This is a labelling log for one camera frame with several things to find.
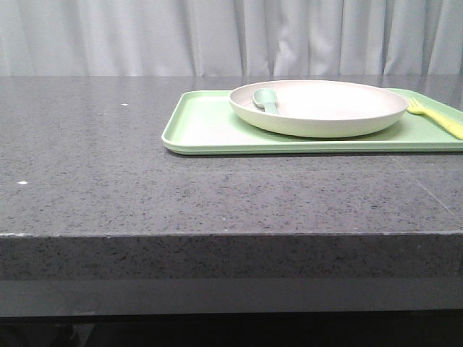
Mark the yellow plastic fork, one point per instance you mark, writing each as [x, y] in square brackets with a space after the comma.
[452, 126]

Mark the white round plate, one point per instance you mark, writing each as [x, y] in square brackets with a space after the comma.
[320, 108]

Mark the grey pleated curtain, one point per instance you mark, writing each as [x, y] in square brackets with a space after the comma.
[230, 38]

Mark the pale green plastic spoon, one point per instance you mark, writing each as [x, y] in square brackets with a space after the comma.
[266, 99]

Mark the light green serving tray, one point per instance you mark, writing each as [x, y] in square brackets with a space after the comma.
[203, 123]

